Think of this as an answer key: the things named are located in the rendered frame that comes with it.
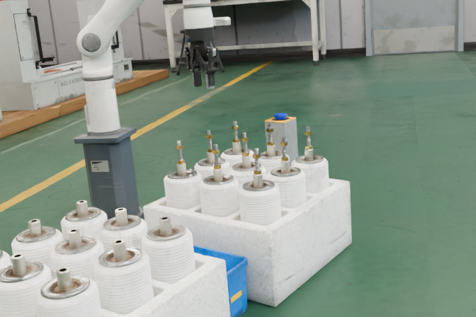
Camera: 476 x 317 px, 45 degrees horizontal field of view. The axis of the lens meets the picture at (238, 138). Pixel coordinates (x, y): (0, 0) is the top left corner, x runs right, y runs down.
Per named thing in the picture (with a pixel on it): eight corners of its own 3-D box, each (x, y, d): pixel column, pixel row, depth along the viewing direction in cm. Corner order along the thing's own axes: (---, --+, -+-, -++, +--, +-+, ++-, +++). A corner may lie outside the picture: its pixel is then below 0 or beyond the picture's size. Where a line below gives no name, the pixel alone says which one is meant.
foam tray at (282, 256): (150, 271, 150) (142, 206, 146) (238, 220, 180) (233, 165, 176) (275, 308, 127) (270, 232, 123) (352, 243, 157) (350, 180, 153)
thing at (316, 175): (295, 218, 160) (291, 156, 156) (329, 217, 158) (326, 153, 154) (294, 231, 150) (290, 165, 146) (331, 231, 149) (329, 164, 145)
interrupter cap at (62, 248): (46, 251, 105) (45, 248, 105) (78, 236, 111) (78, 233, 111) (73, 259, 101) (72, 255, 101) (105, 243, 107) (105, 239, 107)
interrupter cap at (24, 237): (8, 240, 112) (7, 237, 112) (40, 226, 118) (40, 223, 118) (32, 247, 108) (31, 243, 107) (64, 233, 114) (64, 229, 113)
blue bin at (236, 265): (124, 298, 137) (117, 252, 134) (155, 279, 146) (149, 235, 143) (225, 331, 120) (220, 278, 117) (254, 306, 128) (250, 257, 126)
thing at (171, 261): (141, 325, 112) (129, 238, 108) (173, 302, 119) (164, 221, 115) (178, 337, 106) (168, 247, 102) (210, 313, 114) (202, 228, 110)
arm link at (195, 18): (232, 25, 147) (231, 0, 146) (194, 29, 141) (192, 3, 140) (214, 25, 155) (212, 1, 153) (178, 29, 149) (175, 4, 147)
